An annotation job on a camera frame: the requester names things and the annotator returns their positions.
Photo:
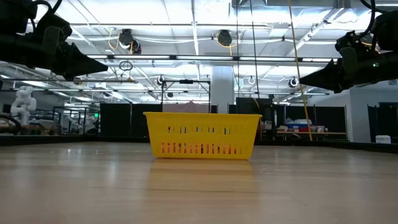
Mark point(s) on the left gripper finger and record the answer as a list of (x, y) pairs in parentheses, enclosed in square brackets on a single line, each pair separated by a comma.
[(77, 68), (81, 57)]

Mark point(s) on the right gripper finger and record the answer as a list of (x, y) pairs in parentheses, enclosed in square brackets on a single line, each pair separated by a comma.
[(326, 68), (331, 81)]

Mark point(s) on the yellow plastic basket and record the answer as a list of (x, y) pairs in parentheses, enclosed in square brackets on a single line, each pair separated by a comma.
[(202, 124)]

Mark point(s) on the white robot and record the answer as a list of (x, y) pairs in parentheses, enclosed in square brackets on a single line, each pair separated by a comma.
[(23, 102)]

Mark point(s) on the wooden side table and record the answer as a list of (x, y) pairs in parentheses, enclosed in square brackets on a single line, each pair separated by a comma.
[(329, 132)]

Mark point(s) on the blue red storage box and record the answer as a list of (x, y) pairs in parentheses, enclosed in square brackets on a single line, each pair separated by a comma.
[(301, 126)]

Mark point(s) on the long ceiling light bar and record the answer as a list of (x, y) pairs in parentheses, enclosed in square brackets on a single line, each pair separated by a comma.
[(192, 57)]

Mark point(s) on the pink fabric cover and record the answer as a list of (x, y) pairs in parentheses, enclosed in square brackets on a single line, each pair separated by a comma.
[(186, 106)]

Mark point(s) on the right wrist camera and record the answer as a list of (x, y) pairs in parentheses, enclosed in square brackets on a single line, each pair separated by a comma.
[(354, 42)]

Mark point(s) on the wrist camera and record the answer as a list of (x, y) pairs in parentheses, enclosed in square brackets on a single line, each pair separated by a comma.
[(53, 29), (354, 42)]

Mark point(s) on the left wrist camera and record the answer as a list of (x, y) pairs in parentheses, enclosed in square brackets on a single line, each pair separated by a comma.
[(53, 29)]

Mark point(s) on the black metal frame rig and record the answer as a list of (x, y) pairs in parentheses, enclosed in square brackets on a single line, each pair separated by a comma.
[(186, 81)]

